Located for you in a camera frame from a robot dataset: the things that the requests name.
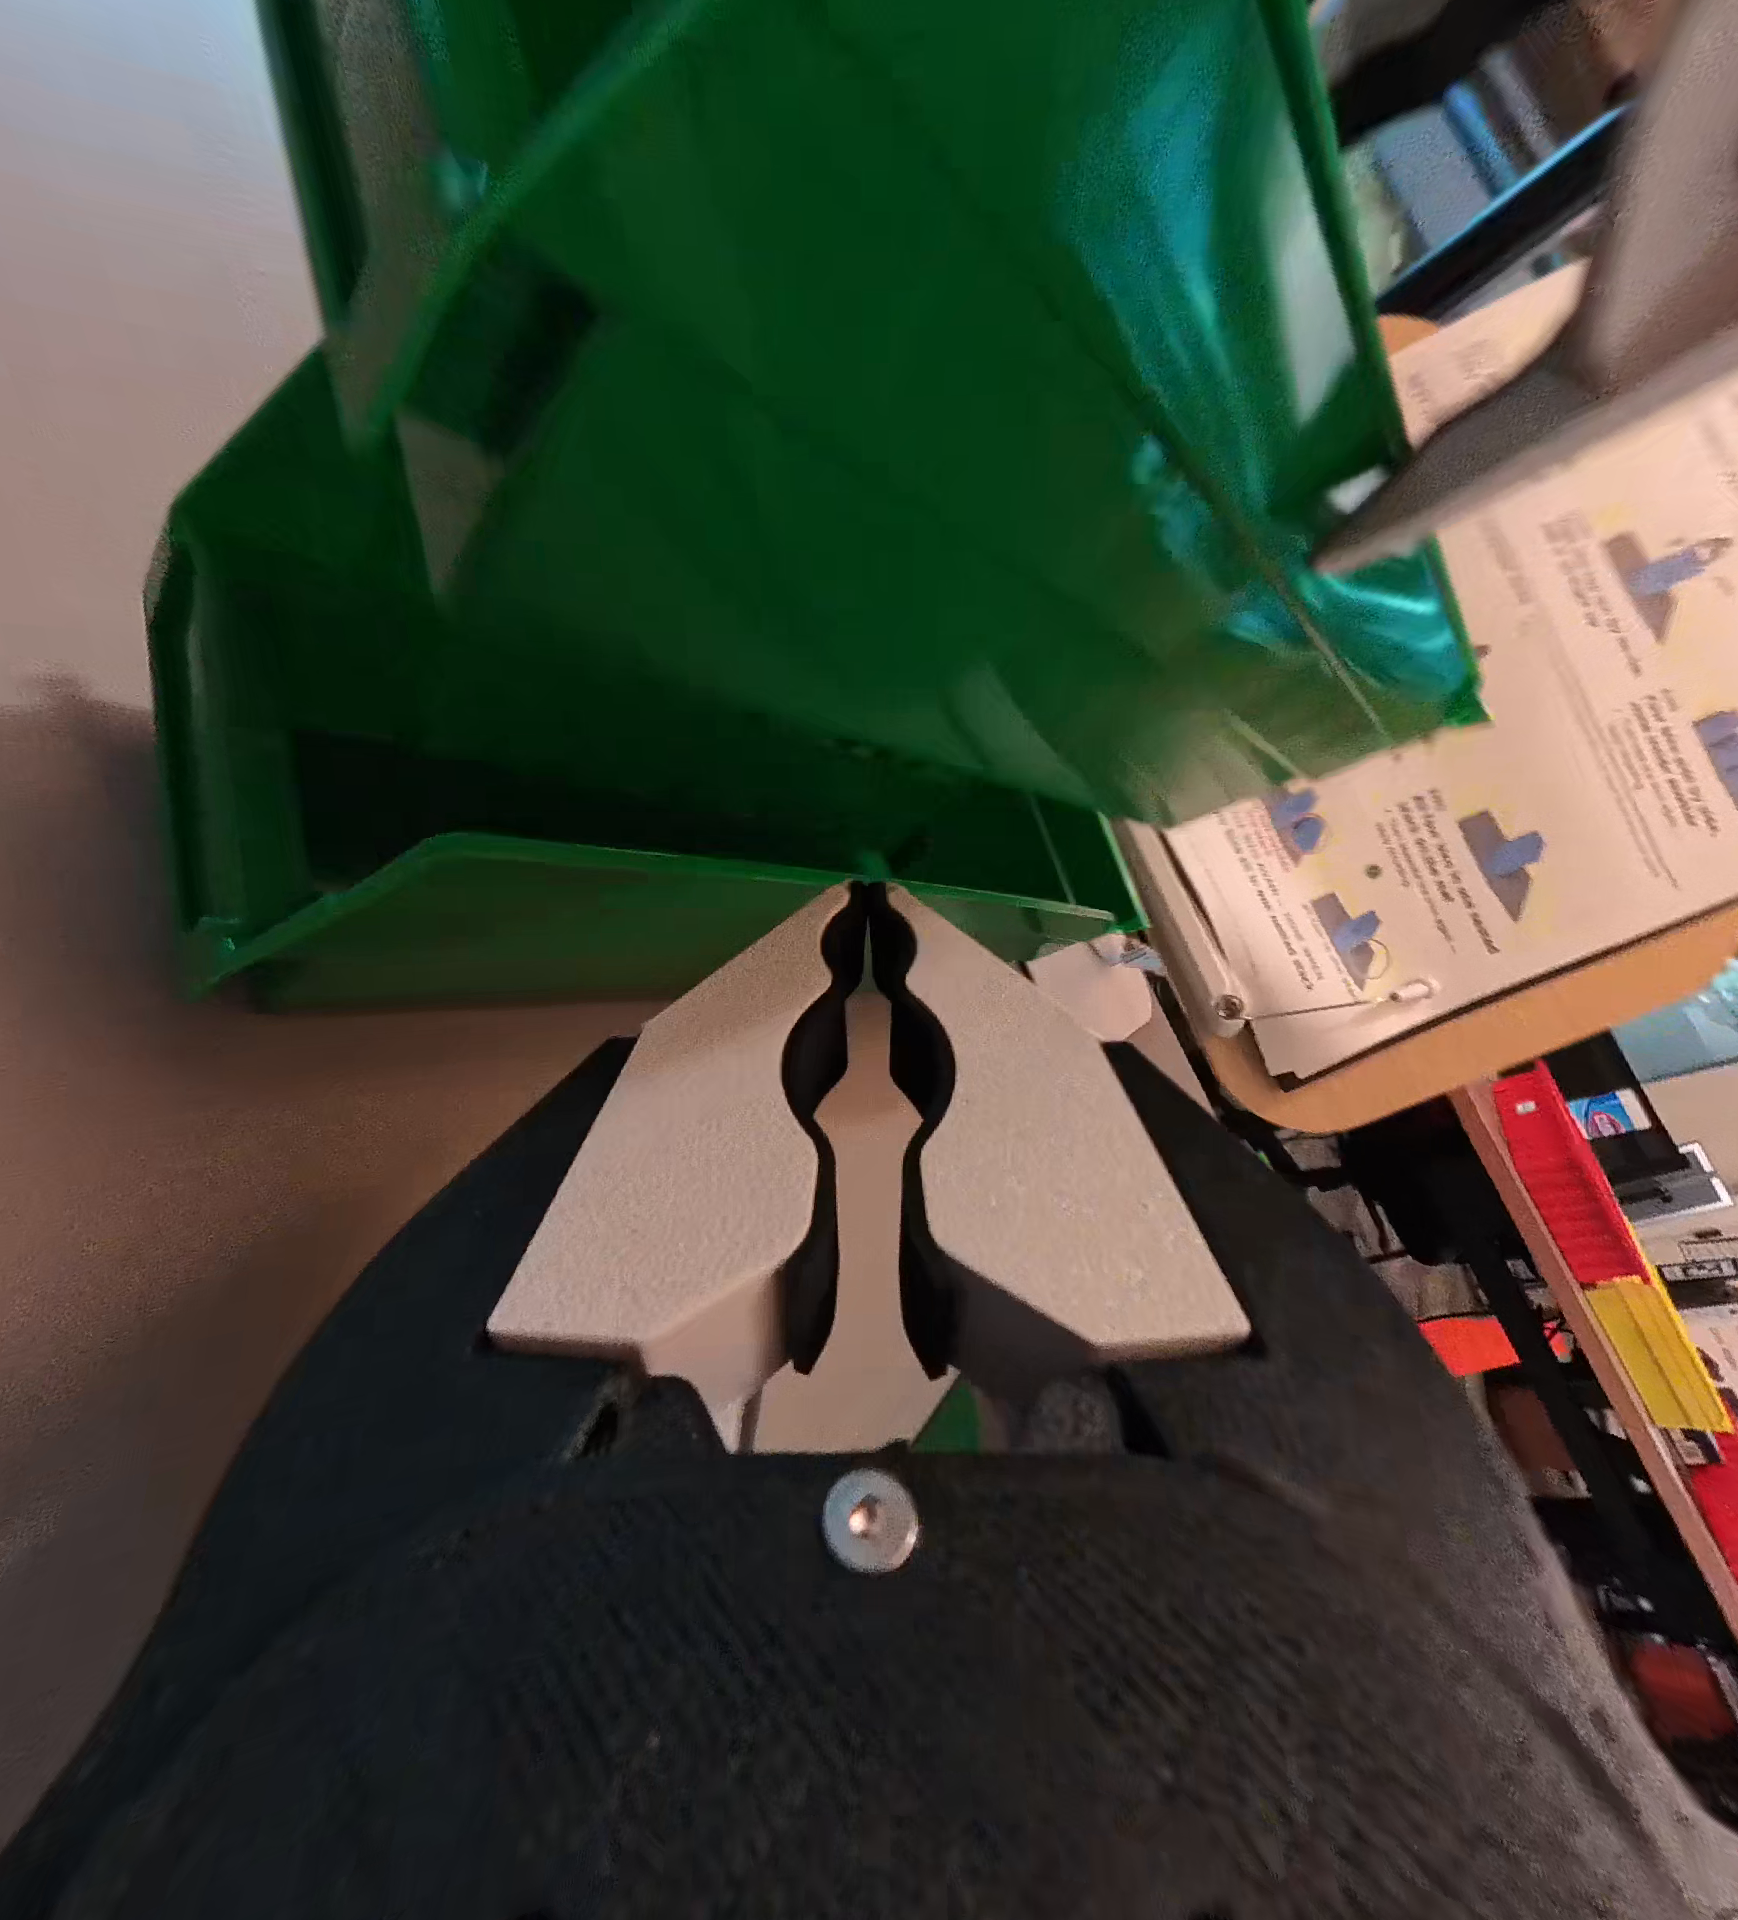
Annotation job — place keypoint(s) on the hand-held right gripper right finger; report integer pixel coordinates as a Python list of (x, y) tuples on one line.
[(1079, 1229)]

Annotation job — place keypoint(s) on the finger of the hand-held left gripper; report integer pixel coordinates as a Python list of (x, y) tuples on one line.
[(1471, 465)]

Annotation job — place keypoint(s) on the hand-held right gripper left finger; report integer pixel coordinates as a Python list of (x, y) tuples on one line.
[(660, 1229)]

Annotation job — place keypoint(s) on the grey desk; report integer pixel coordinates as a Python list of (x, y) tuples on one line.
[(135, 1050)]

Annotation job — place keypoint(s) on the white clipboard stand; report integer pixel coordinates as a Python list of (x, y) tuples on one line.
[(1093, 990)]

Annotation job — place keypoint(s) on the orange object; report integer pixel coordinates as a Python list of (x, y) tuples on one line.
[(1462, 1341)]

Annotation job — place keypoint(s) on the yellow ribbed object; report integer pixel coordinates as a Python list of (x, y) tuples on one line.
[(1657, 1349)]

